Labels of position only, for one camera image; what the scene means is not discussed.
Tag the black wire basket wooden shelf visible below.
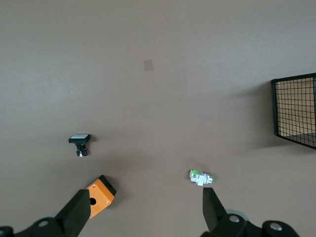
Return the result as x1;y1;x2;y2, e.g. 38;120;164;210
271;72;316;150

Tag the brown tape patch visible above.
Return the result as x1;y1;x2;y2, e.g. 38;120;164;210
143;59;155;72

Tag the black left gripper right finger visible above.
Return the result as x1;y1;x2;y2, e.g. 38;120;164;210
202;187;300;237

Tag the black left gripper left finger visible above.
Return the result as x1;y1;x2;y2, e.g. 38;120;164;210
0;189;91;237

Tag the black square push button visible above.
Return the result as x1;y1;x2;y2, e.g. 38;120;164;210
68;133;91;158

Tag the green cap push button switch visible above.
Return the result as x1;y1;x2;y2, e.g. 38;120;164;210
189;169;214;186

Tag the orange button enclosure box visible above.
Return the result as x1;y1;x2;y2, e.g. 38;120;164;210
85;174;117;219

